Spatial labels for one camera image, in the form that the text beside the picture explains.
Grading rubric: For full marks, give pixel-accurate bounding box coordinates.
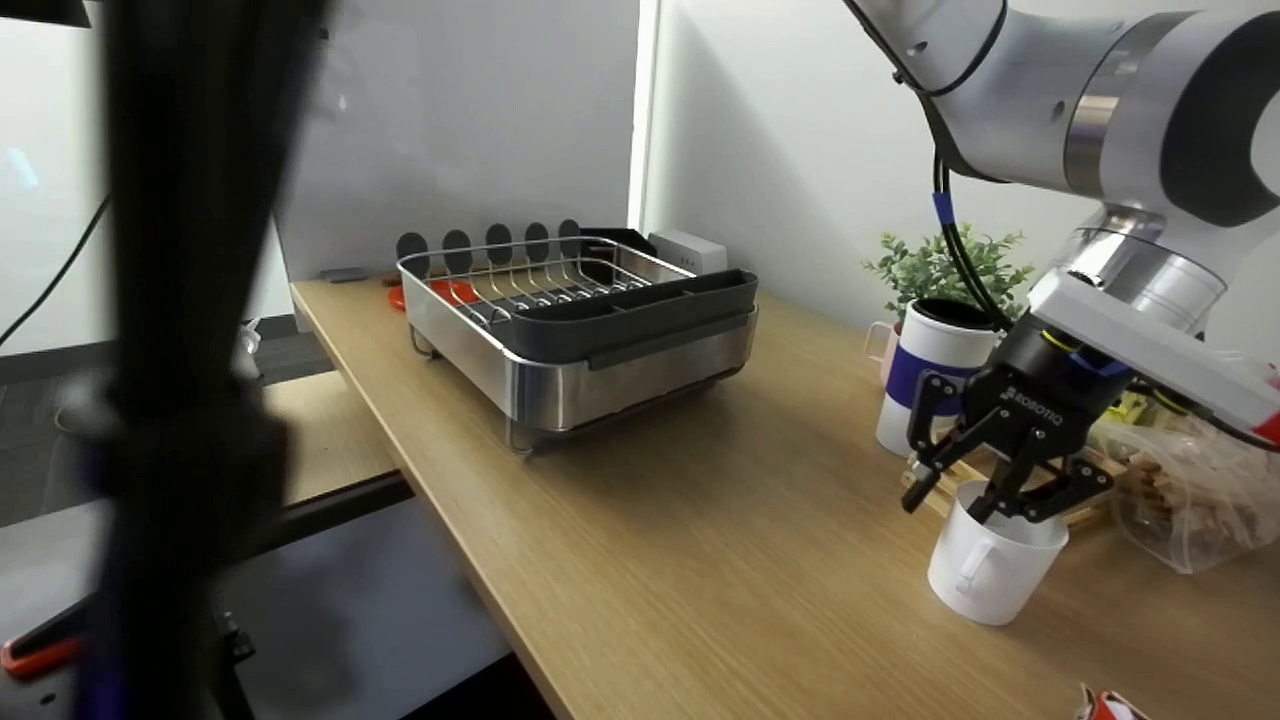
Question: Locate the small red white toy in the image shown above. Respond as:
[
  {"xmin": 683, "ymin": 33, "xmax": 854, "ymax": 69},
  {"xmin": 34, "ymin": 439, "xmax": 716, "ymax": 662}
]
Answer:
[{"xmin": 1072, "ymin": 680, "xmax": 1153, "ymax": 720}]

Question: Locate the black hanging cable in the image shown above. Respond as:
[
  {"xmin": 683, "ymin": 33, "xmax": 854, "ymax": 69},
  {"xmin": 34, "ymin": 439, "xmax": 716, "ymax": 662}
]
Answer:
[{"xmin": 0, "ymin": 194, "xmax": 112, "ymax": 352}]

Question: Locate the black tripod stand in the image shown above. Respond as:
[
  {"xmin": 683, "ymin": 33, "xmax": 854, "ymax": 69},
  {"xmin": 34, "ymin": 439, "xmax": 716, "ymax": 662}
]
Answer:
[{"xmin": 0, "ymin": 0, "xmax": 337, "ymax": 720}]

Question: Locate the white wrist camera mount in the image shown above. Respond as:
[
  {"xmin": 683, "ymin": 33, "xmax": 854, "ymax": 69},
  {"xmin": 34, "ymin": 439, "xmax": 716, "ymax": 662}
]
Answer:
[{"xmin": 1022, "ymin": 262, "xmax": 1280, "ymax": 453}]

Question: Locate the light wooden board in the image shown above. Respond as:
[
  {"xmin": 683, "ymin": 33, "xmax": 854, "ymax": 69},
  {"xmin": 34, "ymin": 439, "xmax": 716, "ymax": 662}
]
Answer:
[{"xmin": 256, "ymin": 366, "xmax": 406, "ymax": 510}]

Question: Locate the dark grey cutlery holder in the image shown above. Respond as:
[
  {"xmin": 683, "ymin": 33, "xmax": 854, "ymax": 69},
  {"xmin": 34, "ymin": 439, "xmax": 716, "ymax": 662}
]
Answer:
[{"xmin": 504, "ymin": 262, "xmax": 763, "ymax": 366}]

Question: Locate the clear plastic snack bag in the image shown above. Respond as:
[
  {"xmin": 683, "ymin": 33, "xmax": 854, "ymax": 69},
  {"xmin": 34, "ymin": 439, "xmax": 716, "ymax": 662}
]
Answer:
[{"xmin": 1086, "ymin": 408, "xmax": 1280, "ymax": 581}]

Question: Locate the white ceramic mug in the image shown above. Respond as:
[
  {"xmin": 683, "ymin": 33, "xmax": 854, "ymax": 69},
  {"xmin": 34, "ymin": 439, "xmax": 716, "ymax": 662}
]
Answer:
[{"xmin": 923, "ymin": 478, "xmax": 1072, "ymax": 633}]

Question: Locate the white cup with blue band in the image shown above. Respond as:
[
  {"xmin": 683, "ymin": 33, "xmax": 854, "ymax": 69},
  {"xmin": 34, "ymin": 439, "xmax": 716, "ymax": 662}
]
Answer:
[{"xmin": 870, "ymin": 295, "xmax": 1009, "ymax": 465}]

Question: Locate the metal wire dish rack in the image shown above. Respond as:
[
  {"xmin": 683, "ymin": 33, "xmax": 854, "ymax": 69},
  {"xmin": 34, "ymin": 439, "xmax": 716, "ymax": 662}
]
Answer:
[{"xmin": 392, "ymin": 217, "xmax": 763, "ymax": 460}]

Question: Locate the green plant in pink pot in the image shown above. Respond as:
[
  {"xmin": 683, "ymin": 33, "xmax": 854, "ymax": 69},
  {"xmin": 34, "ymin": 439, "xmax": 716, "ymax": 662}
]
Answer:
[{"xmin": 863, "ymin": 222, "xmax": 1040, "ymax": 391}]

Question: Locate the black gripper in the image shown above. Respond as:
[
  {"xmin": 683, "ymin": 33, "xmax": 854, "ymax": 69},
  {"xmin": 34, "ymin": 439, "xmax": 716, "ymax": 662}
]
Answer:
[{"xmin": 895, "ymin": 316, "xmax": 1134, "ymax": 528}]

